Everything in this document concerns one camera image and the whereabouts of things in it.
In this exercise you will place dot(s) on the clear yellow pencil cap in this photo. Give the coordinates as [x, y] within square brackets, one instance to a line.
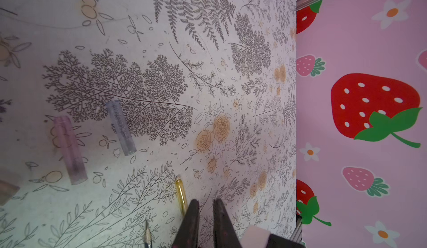
[181, 196]

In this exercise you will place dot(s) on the clear rose pencil cap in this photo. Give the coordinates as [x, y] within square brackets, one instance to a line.
[70, 150]

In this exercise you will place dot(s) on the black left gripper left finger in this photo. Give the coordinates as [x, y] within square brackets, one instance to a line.
[188, 233]

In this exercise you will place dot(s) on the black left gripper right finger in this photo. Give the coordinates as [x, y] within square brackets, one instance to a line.
[224, 235]

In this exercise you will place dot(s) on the clear grey-blue pencil cap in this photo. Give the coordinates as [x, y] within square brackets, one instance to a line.
[121, 127]

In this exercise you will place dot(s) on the clear peach pencil cap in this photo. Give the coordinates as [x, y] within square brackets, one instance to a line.
[7, 191]

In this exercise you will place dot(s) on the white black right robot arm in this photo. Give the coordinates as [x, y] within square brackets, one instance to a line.
[255, 237]

